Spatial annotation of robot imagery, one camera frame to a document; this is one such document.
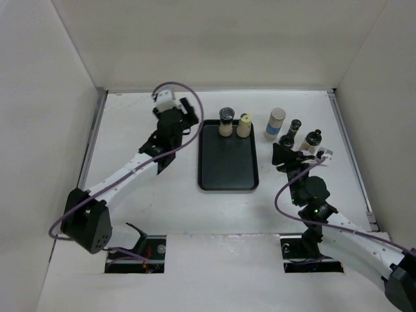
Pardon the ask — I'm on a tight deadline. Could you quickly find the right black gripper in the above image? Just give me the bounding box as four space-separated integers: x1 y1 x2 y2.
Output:
271 142 315 205

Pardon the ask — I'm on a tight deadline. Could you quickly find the black knob cap bottle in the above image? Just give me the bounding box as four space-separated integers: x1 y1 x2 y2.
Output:
299 129 322 154

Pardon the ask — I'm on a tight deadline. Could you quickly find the silver lid blue label jar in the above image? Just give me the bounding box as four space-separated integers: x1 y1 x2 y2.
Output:
264 107 286 140

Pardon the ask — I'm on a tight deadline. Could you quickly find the yellow cap spice bottle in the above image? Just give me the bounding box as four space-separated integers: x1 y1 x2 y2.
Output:
237 113 252 138

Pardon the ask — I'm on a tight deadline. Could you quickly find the black cap spice bottle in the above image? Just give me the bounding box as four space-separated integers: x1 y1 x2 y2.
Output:
278 134 294 150

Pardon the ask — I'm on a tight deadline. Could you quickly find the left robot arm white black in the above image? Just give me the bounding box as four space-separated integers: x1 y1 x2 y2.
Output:
60 92 199 259

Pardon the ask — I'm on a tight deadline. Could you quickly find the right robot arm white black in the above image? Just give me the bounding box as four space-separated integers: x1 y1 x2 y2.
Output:
272 143 415 311

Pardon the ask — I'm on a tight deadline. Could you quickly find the tall dark pepper grinder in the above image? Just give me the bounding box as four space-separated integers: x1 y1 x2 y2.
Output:
287 119 302 138

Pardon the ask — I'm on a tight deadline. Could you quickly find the black plastic tray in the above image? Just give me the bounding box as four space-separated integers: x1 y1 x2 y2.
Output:
198 120 259 192

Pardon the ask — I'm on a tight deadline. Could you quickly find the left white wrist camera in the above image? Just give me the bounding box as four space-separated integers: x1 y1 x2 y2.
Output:
153 90 176 112

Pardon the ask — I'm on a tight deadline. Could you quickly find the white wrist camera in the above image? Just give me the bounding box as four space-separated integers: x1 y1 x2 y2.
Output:
316 147 333 161
153 90 176 112

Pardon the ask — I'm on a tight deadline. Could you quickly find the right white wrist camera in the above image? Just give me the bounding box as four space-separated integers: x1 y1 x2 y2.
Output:
316 147 333 161

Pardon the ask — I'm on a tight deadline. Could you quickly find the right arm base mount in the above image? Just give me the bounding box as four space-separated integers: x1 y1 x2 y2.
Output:
279 233 344 274

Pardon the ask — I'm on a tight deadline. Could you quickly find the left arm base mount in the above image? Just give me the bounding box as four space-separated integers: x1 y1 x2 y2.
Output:
104 223 167 274

